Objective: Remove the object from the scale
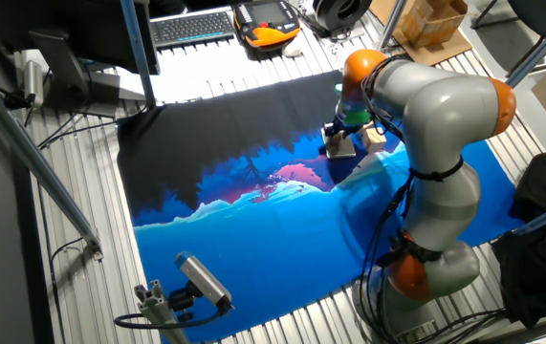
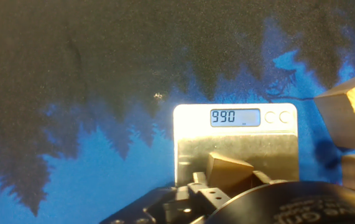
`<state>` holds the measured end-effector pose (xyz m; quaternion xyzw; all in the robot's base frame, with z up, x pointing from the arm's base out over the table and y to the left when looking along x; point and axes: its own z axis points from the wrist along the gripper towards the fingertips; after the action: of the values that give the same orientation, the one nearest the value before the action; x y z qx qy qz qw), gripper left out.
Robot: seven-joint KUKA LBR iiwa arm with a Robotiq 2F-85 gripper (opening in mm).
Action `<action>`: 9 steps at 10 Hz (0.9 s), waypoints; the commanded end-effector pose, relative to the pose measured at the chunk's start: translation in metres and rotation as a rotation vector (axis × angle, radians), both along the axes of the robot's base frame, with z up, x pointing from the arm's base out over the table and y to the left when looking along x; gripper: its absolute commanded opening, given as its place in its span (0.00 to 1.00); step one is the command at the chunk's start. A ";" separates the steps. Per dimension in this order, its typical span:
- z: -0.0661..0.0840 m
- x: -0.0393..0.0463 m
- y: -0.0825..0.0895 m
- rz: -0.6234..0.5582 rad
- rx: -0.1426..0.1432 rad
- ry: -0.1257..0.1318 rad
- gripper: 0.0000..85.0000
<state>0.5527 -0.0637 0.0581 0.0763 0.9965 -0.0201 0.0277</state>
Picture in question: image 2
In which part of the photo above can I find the silver digital scale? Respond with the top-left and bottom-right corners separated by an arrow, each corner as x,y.
173,103 -> 300,188

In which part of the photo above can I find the small wooden cube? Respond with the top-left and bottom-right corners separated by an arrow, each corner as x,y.
206,151 -> 255,191

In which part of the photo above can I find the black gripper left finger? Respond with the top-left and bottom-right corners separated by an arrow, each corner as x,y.
187,172 -> 231,210

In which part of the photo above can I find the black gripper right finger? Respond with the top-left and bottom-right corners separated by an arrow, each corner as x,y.
251,170 -> 287,188

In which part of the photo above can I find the landscape print table mat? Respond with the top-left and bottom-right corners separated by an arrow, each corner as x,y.
0,0 -> 355,224

